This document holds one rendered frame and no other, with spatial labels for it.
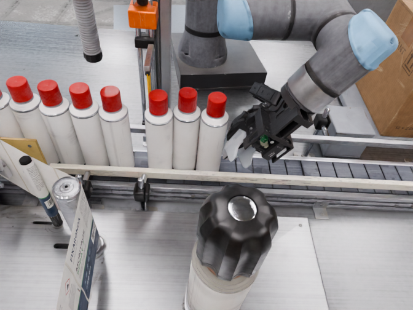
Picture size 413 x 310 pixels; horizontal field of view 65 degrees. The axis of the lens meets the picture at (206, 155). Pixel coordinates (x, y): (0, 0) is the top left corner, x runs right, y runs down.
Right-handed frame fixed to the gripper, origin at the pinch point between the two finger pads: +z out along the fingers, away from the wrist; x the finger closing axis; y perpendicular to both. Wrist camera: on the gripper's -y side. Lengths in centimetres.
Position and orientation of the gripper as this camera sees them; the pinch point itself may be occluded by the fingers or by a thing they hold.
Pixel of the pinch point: (227, 152)
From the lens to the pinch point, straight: 68.5
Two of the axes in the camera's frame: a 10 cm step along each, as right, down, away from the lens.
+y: 0.0, 7.6, -6.5
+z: -5.7, 5.4, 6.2
